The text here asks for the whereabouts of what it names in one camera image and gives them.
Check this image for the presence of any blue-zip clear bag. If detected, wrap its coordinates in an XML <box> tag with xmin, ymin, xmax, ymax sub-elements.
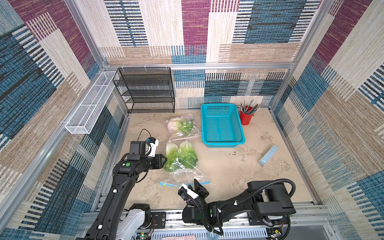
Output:
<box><xmin>160</xmin><ymin>140</ymin><xmax>211</xmax><ymax>187</ymax></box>

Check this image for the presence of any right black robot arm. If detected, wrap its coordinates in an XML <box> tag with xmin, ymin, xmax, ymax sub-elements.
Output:
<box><xmin>178</xmin><ymin>179</ymin><xmax>297</xmax><ymax>236</ymax></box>

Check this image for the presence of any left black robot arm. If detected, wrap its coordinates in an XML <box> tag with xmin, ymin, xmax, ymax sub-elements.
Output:
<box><xmin>82</xmin><ymin>137</ymin><xmax>167</xmax><ymax>240</ymax></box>

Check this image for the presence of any left chinese cabbage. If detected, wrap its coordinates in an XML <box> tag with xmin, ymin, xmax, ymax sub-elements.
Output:
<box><xmin>164</xmin><ymin>142</ymin><xmax>180</xmax><ymax>173</ymax></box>

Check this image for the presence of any chinese cabbage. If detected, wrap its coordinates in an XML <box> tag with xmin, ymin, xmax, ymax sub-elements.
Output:
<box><xmin>164</xmin><ymin>142</ymin><xmax>180</xmax><ymax>173</ymax></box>
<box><xmin>179</xmin><ymin>140</ymin><xmax>198</xmax><ymax>169</ymax></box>

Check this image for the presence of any right chinese cabbage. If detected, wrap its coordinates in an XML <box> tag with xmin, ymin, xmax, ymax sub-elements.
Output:
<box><xmin>179</xmin><ymin>140</ymin><xmax>198</xmax><ymax>169</ymax></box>

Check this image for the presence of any cabbage in dotted bag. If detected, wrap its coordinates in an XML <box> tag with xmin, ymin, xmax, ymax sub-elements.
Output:
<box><xmin>167</xmin><ymin>118</ymin><xmax>195</xmax><ymax>135</ymax></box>

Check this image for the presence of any pink-zip dotted bag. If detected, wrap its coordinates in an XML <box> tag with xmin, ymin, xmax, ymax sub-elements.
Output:
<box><xmin>164</xmin><ymin>114</ymin><xmax>202</xmax><ymax>142</ymax></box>

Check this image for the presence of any pink calculator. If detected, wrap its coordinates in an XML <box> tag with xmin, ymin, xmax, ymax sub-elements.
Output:
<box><xmin>162</xmin><ymin>235</ymin><xmax>196</xmax><ymax>240</ymax></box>

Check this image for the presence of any teal plastic basket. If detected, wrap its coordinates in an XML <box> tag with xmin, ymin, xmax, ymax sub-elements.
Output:
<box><xmin>201</xmin><ymin>103</ymin><xmax>246</xmax><ymax>148</ymax></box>

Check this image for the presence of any red pen cup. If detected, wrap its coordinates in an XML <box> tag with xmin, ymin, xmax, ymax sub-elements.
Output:
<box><xmin>239</xmin><ymin>106</ymin><xmax>254</xmax><ymax>126</ymax></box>

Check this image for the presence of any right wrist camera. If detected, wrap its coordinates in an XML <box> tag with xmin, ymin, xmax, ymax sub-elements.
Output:
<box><xmin>178</xmin><ymin>184</ymin><xmax>199</xmax><ymax>199</ymax></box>

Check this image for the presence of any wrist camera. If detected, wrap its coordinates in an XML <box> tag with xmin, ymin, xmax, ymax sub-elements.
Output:
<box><xmin>146</xmin><ymin>137</ymin><xmax>159</xmax><ymax>157</ymax></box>
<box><xmin>178</xmin><ymin>184</ymin><xmax>199</xmax><ymax>199</ymax></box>

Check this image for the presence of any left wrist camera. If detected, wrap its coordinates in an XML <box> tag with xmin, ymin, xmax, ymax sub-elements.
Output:
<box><xmin>146</xmin><ymin>137</ymin><xmax>159</xmax><ymax>157</ymax></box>

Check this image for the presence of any black wire shelf rack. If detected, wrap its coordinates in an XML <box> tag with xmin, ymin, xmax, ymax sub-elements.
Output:
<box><xmin>113</xmin><ymin>67</ymin><xmax>176</xmax><ymax>114</ymax></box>

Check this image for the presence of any white wire mesh tray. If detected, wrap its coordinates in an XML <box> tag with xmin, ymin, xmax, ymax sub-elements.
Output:
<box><xmin>65</xmin><ymin>72</ymin><xmax>115</xmax><ymax>135</ymax></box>

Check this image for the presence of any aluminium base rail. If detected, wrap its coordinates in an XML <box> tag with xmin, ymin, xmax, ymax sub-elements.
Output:
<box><xmin>74</xmin><ymin>205</ymin><xmax>343</xmax><ymax>240</ymax></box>

